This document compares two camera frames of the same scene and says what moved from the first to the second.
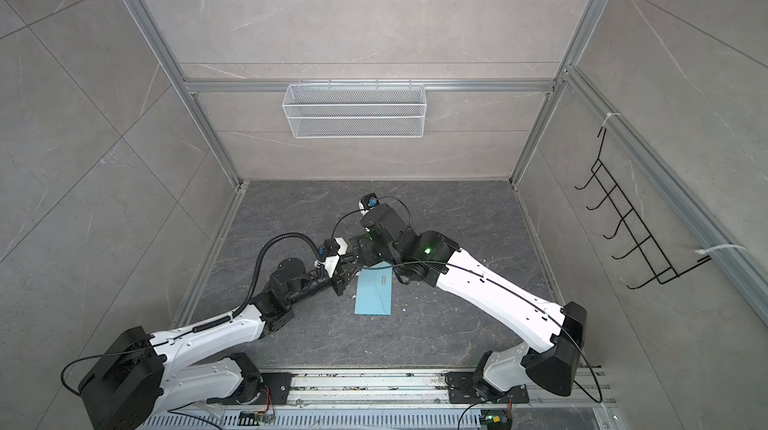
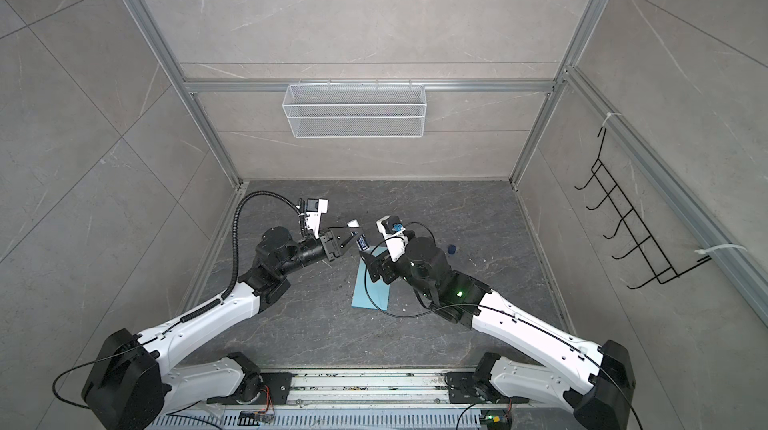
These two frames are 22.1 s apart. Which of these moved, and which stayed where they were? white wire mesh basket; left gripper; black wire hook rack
Moved: left gripper
Stayed: black wire hook rack; white wire mesh basket
